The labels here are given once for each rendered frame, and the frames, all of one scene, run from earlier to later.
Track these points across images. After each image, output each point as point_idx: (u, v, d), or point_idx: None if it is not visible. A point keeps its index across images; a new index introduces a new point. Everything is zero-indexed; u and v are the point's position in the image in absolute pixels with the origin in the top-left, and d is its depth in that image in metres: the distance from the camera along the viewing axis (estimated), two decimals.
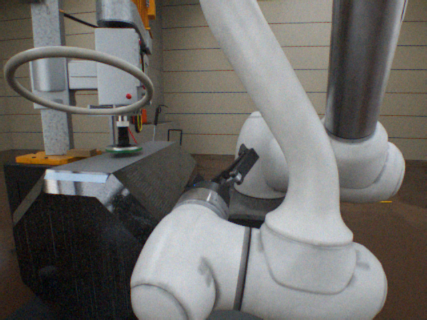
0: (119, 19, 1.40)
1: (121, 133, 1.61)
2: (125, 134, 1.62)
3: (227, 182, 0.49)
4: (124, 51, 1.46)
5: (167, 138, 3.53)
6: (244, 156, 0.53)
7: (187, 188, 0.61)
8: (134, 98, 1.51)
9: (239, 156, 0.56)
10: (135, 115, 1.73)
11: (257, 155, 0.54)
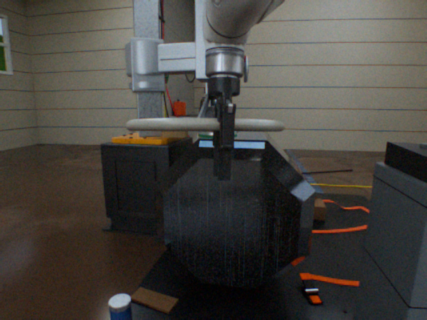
0: None
1: None
2: None
3: None
4: None
5: None
6: (213, 133, 0.69)
7: (220, 147, 0.60)
8: None
9: (215, 143, 0.66)
10: None
11: (219, 142, 0.70)
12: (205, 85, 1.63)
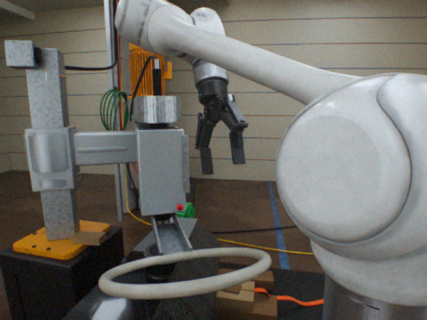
0: (169, 121, 1.22)
1: None
2: None
3: (204, 112, 0.71)
4: (172, 155, 1.28)
5: None
6: (197, 137, 0.72)
7: (231, 129, 0.59)
8: (182, 205, 1.34)
9: (201, 145, 0.71)
10: None
11: None
12: None
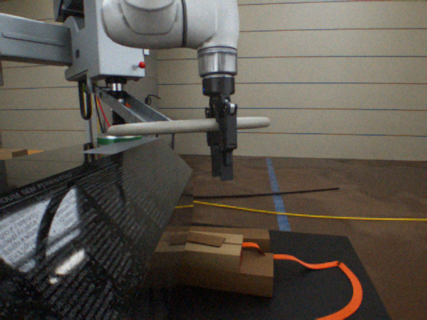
0: None
1: (120, 117, 1.31)
2: (123, 119, 1.33)
3: None
4: None
5: (156, 135, 2.67)
6: (207, 134, 0.68)
7: (222, 147, 0.60)
8: (141, 69, 1.27)
9: (211, 143, 0.66)
10: None
11: None
12: (89, 81, 1.39)
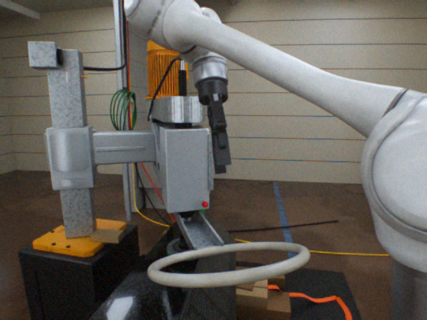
0: (195, 121, 1.26)
1: None
2: None
3: None
4: (197, 153, 1.32)
5: None
6: (211, 138, 0.74)
7: (214, 130, 0.58)
8: (206, 202, 1.38)
9: (212, 145, 0.72)
10: None
11: None
12: None
